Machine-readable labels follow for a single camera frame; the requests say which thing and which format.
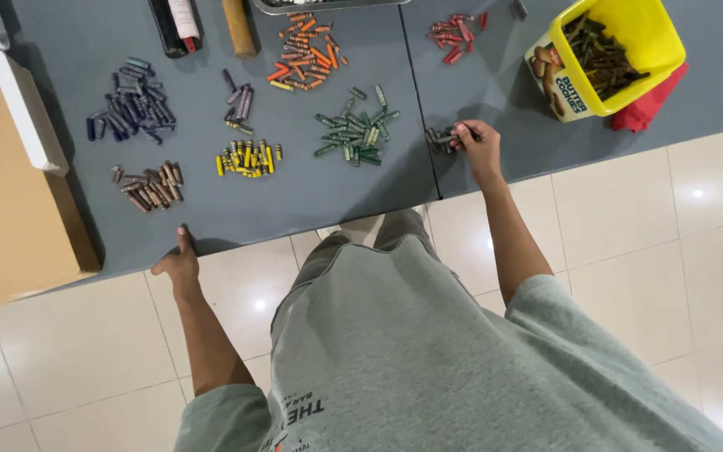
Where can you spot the person's left hand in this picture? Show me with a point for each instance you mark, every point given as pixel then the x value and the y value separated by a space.
pixel 184 267

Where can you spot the person's right hand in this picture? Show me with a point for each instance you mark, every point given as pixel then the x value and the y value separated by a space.
pixel 484 154

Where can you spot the person's right fingers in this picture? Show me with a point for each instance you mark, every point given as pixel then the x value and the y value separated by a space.
pixel 462 139

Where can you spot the black wax crayon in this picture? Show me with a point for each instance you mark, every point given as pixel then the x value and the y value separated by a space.
pixel 476 135

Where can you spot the pile of black crayons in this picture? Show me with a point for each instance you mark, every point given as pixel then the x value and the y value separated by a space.
pixel 438 139

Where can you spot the pile of red crayons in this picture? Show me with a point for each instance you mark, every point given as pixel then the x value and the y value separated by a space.
pixel 452 36

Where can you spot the pile of green crayons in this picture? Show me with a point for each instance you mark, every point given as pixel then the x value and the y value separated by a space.
pixel 355 132

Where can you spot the grey trousers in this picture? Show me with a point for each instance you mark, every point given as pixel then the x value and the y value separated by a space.
pixel 399 229

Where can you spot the small grey crayon stub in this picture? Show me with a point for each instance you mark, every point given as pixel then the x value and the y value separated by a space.
pixel 520 8

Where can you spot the heap of dark mixed crayons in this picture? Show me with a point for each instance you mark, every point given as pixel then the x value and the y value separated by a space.
pixel 600 56

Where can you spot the white shoe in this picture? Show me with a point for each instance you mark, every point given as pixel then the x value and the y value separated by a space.
pixel 327 231

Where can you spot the pile of orange crayons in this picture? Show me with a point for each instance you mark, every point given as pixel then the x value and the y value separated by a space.
pixel 307 53

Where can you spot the metal tray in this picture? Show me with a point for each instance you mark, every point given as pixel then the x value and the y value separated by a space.
pixel 330 6

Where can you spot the red cloth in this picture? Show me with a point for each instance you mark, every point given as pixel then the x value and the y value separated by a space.
pixel 647 103

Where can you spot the pile of yellow crayons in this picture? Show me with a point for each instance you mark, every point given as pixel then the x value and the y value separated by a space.
pixel 250 157

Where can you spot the yellow plastic tub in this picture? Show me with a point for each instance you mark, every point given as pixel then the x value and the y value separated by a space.
pixel 647 31

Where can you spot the pile of purple crayons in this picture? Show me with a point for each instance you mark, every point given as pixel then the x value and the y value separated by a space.
pixel 241 103

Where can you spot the grey t-shirt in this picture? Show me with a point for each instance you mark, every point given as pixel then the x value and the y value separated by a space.
pixel 412 364

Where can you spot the white tube with red tip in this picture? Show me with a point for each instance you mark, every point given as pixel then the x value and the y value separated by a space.
pixel 183 19

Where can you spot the pile of brown crayons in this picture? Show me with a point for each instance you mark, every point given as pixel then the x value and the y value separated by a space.
pixel 151 187

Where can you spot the black case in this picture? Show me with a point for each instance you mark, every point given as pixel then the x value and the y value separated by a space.
pixel 162 28

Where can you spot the pile of blue crayons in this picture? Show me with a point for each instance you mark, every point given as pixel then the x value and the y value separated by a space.
pixel 132 103

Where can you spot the white panel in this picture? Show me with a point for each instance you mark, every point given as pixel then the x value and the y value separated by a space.
pixel 26 113

